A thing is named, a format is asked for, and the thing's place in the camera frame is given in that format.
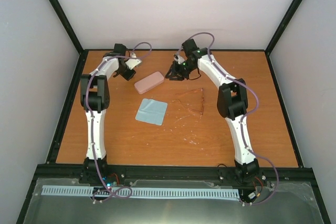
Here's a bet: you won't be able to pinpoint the black frame post right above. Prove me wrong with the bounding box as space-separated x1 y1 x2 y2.
265 0 321 54

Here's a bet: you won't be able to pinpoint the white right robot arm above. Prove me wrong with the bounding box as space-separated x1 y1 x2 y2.
165 38 259 184

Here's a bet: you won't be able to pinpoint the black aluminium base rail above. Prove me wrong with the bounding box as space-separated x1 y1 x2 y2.
35 163 316 189

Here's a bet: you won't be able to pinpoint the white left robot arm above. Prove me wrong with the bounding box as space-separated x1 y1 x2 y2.
80 44 136 184

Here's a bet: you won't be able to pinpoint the thin brown frame glasses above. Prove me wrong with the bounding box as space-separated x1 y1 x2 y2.
172 88 205 116

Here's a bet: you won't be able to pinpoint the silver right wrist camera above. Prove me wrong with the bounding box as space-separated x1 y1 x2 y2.
174 54 185 65

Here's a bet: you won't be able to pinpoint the clear acrylic cover sheet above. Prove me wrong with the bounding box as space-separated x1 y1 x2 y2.
22 179 323 223

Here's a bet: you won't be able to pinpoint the pink glasses case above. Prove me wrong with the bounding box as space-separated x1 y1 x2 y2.
134 71 164 94

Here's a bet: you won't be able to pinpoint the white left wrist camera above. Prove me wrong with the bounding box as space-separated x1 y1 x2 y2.
125 53 142 70

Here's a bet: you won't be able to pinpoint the light blue cleaning cloth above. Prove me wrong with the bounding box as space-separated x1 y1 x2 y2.
135 99 167 126

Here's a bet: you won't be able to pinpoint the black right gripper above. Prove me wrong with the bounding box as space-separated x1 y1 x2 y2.
165 60 196 81

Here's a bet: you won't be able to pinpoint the light blue cable duct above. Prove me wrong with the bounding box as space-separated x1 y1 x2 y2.
40 185 239 200

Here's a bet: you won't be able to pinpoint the black frame post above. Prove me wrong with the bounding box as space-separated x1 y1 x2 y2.
49 0 84 54
265 0 321 54

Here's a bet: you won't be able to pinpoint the black frame post left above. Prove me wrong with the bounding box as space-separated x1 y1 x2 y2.
49 0 84 54

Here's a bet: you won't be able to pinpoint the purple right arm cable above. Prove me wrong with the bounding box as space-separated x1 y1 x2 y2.
178 32 279 206

